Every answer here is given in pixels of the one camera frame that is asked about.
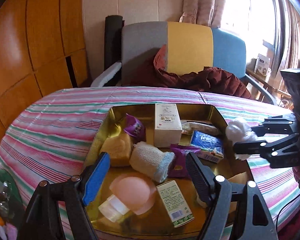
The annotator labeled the gold tin box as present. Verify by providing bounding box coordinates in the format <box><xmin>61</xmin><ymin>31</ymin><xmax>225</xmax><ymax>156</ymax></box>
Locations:
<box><xmin>83</xmin><ymin>103</ymin><xmax>256</xmax><ymax>234</ymax></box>

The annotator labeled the white sock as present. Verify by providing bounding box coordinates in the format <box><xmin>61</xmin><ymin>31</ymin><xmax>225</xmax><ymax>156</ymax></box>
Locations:
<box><xmin>129</xmin><ymin>142</ymin><xmax>174</xmax><ymax>183</ymax></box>

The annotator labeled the blue tissue pack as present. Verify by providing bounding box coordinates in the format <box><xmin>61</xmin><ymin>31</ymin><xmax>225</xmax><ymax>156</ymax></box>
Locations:
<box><xmin>190</xmin><ymin>131</ymin><xmax>224</xmax><ymax>164</ymax></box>

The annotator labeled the white rectangular box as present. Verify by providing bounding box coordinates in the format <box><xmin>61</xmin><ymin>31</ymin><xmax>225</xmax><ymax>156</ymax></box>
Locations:
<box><xmin>154</xmin><ymin>103</ymin><xmax>183</xmax><ymax>148</ymax></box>

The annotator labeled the wooden wardrobe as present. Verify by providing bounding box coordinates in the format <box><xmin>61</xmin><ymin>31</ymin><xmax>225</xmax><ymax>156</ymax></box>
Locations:
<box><xmin>0</xmin><ymin>0</ymin><xmax>91</xmax><ymax>142</ymax></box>

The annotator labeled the yellow sponge block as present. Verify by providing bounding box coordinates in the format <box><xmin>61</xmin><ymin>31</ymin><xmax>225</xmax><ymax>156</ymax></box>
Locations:
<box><xmin>100</xmin><ymin>132</ymin><xmax>133</xmax><ymax>167</ymax></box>

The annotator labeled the green tea carton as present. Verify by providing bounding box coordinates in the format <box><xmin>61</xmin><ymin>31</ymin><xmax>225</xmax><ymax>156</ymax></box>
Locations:
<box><xmin>157</xmin><ymin>180</ymin><xmax>194</xmax><ymax>228</ymax></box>

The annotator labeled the grey yellow blue armchair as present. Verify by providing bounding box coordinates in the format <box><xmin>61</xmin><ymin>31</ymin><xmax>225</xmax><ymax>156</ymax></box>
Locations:
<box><xmin>91</xmin><ymin>22</ymin><xmax>276</xmax><ymax>105</ymax></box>

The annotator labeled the white product box on table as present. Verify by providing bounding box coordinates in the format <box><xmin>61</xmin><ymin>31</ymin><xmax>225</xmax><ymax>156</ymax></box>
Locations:
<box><xmin>254</xmin><ymin>54</ymin><xmax>270</xmax><ymax>76</ymax></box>

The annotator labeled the knotted white cloth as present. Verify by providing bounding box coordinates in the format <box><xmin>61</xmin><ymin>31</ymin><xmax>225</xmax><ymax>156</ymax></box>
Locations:
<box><xmin>225</xmin><ymin>117</ymin><xmax>257</xmax><ymax>145</ymax></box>

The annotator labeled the purple snack packet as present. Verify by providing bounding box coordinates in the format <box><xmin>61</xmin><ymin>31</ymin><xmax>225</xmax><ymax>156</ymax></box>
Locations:
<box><xmin>124</xmin><ymin>114</ymin><xmax>146</xmax><ymax>142</ymax></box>

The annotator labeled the wooden side table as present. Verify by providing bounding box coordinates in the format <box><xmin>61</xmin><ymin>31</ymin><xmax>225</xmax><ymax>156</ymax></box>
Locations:
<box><xmin>243</xmin><ymin>68</ymin><xmax>292</xmax><ymax>108</ymax></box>

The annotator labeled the striped bed sheet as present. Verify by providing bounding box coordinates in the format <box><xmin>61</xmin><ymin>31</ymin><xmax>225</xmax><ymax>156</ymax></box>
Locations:
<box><xmin>0</xmin><ymin>87</ymin><xmax>300</xmax><ymax>240</ymax></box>

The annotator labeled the dark red jacket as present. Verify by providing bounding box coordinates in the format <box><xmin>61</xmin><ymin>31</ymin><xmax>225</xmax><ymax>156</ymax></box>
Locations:
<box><xmin>128</xmin><ymin>45</ymin><xmax>252</xmax><ymax>99</ymax></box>

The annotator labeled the purple wrapper packet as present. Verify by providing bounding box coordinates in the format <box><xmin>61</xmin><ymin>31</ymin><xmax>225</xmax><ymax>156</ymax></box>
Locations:
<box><xmin>168</xmin><ymin>144</ymin><xmax>200</xmax><ymax>179</ymax></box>

